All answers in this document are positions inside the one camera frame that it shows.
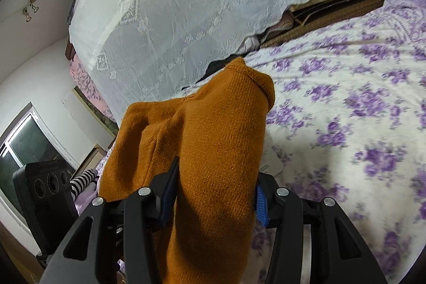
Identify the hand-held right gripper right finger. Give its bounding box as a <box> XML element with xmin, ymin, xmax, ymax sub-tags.
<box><xmin>255</xmin><ymin>172</ymin><xmax>388</xmax><ymax>284</ymax></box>

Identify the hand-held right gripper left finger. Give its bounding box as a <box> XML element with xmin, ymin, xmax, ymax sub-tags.
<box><xmin>40</xmin><ymin>156</ymin><xmax>180</xmax><ymax>284</ymax></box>

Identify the orange knit cat sweater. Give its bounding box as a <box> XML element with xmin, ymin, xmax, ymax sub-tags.
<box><xmin>98</xmin><ymin>57</ymin><xmax>275</xmax><ymax>284</ymax></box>

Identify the person's left forearm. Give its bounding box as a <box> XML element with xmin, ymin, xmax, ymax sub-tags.
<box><xmin>68</xmin><ymin>170</ymin><xmax>99</xmax><ymax>202</ymax></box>

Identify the paper hang tag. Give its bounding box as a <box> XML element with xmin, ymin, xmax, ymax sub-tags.
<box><xmin>259</xmin><ymin>138</ymin><xmax>284</xmax><ymax>175</ymax></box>

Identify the plain lavender cloth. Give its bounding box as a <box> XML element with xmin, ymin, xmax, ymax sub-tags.
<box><xmin>75</xmin><ymin>183</ymin><xmax>101</xmax><ymax>215</ymax></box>

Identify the dark floral cloth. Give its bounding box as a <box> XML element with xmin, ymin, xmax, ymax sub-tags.
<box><xmin>73</xmin><ymin>86</ymin><xmax>119</xmax><ymax>133</ymax></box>

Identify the black speaker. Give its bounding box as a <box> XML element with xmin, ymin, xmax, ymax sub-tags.
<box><xmin>13</xmin><ymin>160</ymin><xmax>81</xmax><ymax>255</ymax></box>

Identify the purple floral bedsheet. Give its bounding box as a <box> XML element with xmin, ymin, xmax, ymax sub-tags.
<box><xmin>230</xmin><ymin>0</ymin><xmax>426</xmax><ymax>284</ymax></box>

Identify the pink floral pillow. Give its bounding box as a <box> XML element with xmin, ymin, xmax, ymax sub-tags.
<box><xmin>68</xmin><ymin>54</ymin><xmax>117</xmax><ymax>125</ymax></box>

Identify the window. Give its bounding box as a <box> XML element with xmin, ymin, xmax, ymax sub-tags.
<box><xmin>0</xmin><ymin>102</ymin><xmax>72</xmax><ymax>228</ymax></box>

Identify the wooden headboard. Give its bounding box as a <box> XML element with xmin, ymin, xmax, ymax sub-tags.
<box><xmin>65</xmin><ymin>38</ymin><xmax>76</xmax><ymax>60</ymax></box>

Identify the folded pinkish blanket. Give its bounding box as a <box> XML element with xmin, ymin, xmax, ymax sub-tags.
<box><xmin>263</xmin><ymin>9</ymin><xmax>297</xmax><ymax>39</ymax></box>

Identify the white lace cover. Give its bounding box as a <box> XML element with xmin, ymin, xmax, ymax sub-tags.
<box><xmin>68</xmin><ymin>0</ymin><xmax>390</xmax><ymax>118</ymax></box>

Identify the brown woven mat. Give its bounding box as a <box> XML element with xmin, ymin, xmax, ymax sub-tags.
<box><xmin>260</xmin><ymin>0</ymin><xmax>393</xmax><ymax>48</ymax></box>

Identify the ceiling lamp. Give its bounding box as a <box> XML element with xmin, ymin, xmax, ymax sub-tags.
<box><xmin>22</xmin><ymin>0</ymin><xmax>39</xmax><ymax>22</ymax></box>

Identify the lavender patterned quilt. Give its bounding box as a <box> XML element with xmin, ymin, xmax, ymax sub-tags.
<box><xmin>379</xmin><ymin>0</ymin><xmax>426</xmax><ymax>48</ymax></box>

